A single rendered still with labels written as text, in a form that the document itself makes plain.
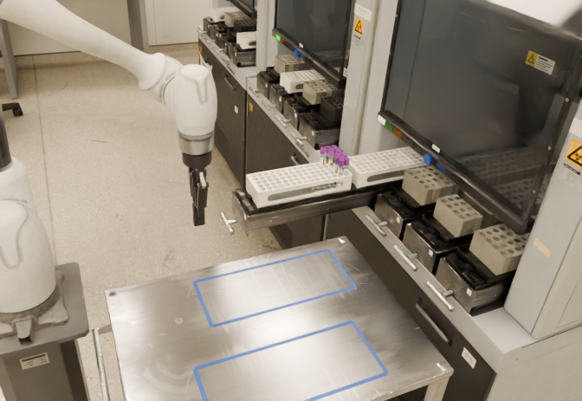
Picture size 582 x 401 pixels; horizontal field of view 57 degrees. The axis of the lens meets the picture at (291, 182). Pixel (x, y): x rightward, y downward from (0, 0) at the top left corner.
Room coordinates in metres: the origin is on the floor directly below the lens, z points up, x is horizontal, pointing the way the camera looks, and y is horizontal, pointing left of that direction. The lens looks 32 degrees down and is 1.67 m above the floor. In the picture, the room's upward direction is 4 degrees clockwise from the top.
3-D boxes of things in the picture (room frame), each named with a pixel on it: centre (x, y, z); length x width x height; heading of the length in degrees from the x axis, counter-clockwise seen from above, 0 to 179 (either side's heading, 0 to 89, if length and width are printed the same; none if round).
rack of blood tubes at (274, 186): (1.32, -0.02, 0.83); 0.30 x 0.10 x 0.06; 116
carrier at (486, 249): (1.04, -0.50, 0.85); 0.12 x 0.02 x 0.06; 25
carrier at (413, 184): (1.32, -0.36, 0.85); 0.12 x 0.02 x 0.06; 26
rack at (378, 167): (1.46, -0.31, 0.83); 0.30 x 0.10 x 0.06; 116
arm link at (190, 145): (1.19, 0.24, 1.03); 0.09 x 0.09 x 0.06
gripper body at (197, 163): (1.19, 0.24, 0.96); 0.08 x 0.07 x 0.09; 26
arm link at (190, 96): (1.20, 0.25, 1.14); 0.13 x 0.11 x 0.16; 34
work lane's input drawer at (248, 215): (1.38, -0.15, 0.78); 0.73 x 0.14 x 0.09; 116
